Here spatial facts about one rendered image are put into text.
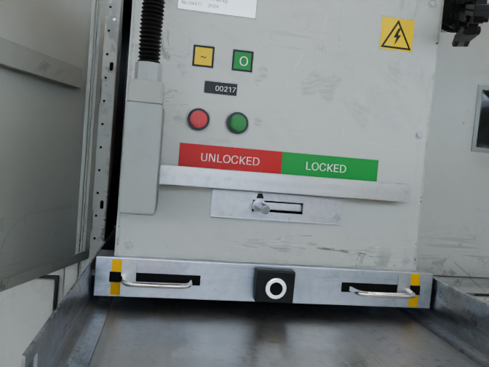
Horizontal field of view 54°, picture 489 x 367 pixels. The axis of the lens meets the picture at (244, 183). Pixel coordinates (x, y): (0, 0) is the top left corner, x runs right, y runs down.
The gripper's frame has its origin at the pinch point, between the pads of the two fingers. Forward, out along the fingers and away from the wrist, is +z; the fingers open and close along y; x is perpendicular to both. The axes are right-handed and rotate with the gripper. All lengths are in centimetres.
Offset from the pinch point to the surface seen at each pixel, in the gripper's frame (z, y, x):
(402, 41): -4.5, 4.8, 10.0
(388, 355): 26, 42, 10
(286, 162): 8.5, 21.9, 26.5
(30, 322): 9, 61, 81
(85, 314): 31, 39, 51
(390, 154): 1.5, 21.9, 10.6
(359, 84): 0.2, 11.0, 16.2
